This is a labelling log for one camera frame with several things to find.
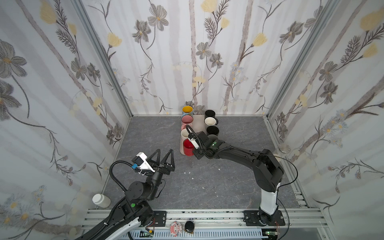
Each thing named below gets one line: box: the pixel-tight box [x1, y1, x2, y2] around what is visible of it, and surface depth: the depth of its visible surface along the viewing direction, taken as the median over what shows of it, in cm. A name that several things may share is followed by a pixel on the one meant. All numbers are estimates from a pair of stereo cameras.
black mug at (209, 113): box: [204, 109, 216, 118], surface depth 113 cm
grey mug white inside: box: [204, 116, 219, 126], surface depth 107 cm
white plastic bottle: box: [92, 193, 111, 209], surface depth 73 cm
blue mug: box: [181, 105, 194, 118], surface depth 113 cm
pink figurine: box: [170, 221, 183, 237], surface depth 70 cm
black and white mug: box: [206, 125, 220, 136], surface depth 103 cm
